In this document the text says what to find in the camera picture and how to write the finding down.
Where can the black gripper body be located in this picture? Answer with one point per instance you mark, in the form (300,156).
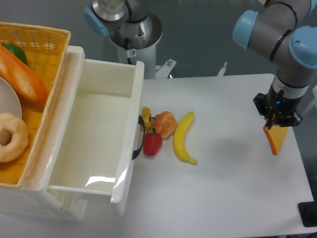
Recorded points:
(285,109)

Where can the orange toy bread slice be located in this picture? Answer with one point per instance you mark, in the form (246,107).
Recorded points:
(276,136)

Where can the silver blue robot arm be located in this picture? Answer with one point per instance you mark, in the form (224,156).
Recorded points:
(275,35)

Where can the white upper drawer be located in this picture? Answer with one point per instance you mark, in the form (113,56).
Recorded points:
(95,159)

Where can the yellow toy banana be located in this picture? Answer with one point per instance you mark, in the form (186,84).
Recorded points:
(179,139)

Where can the black device at edge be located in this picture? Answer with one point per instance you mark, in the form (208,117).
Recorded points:
(308,213)

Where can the orange toy croissant bun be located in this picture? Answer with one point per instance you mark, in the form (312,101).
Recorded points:
(164,124)

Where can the red toy pepper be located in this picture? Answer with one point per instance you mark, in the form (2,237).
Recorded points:
(152,143)

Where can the yellow toy pepper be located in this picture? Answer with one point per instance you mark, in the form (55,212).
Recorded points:
(146,114)

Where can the yellow woven basket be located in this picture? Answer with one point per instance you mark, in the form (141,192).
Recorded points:
(44,48)

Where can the beige toy donut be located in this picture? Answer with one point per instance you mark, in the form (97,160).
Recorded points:
(19,137)

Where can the orange toy baguette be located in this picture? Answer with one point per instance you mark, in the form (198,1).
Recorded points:
(21,78)

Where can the white plate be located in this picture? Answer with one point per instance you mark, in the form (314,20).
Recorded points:
(9,101)

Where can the green toy pepper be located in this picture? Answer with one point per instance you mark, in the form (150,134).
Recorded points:
(17,51)

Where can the white frame at right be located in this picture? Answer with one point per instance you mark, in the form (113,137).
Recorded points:
(312,103)

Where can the white table clamp bracket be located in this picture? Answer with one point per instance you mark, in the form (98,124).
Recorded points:
(222,69)

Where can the black drawer handle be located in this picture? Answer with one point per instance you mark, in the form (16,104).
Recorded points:
(141,138)

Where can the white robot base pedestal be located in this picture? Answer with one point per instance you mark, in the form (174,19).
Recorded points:
(134,31)

